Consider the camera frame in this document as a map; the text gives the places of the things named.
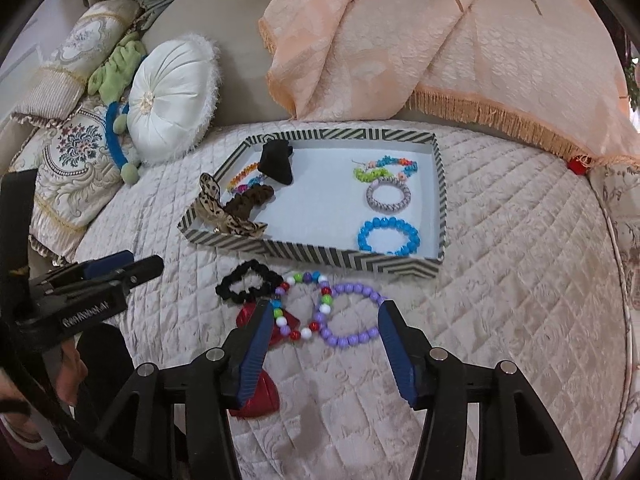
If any beige quilted blanket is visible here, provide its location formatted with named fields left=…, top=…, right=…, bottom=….
left=30, top=120, right=632, bottom=480

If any red bow hair clip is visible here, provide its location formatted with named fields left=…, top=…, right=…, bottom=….
left=229, top=300, right=304, bottom=419

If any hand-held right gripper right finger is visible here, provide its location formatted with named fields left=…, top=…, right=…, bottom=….
left=377, top=300, right=583, bottom=480

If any small rainbow bead bracelet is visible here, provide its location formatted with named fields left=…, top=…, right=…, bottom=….
left=227, top=162, right=266, bottom=194

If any large multicolour bead bracelet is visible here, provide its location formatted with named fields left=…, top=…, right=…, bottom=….
left=270, top=271, right=335, bottom=344

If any black scrunchie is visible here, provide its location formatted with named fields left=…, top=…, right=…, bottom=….
left=215, top=259, right=285, bottom=306

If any peach fringed cloth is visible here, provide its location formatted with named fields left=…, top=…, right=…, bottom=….
left=258, top=0, right=640, bottom=167

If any beige bolster cushion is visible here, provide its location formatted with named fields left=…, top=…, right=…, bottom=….
left=17, top=0, right=142, bottom=124

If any green bead bracelet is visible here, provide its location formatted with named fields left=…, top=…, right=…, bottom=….
left=353, top=166, right=388, bottom=185

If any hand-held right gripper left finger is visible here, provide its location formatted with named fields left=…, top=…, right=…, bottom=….
left=92, top=299, right=276, bottom=480

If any purple bead bracelet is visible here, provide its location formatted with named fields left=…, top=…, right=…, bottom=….
left=312, top=282, right=387, bottom=349

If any round white fringed cushion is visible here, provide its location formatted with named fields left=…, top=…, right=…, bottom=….
left=127, top=35, right=222, bottom=165

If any striped tray with white inside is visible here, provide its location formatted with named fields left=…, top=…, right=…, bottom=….
left=178, top=129, right=447, bottom=277

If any grey spiral hair tie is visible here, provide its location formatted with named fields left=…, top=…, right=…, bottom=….
left=366, top=177, right=412, bottom=211

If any person's left hand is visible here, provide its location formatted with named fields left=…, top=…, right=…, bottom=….
left=52, top=344, right=85, bottom=409

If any green and blue plush toy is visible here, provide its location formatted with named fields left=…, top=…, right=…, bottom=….
left=87, top=32, right=149, bottom=186

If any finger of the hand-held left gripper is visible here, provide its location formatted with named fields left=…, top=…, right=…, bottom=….
left=42, top=251, right=136, bottom=282
left=47, top=255, right=166, bottom=302

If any brown scrunchie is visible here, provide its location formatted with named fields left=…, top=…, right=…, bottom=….
left=222, top=184, right=276, bottom=219

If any black hair clip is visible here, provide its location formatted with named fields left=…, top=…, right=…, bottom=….
left=257, top=141, right=296, bottom=186

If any floral embroidered cushion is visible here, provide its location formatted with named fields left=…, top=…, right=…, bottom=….
left=10, top=100, right=134, bottom=261

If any leopard print bow clip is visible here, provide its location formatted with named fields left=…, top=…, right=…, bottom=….
left=192, top=172, right=269, bottom=237

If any beige upholstered backrest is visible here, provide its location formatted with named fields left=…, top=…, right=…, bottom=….
left=142, top=0, right=301, bottom=129

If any pale patterned cushion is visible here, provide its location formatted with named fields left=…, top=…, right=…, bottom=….
left=587, top=160, right=640, bottom=311

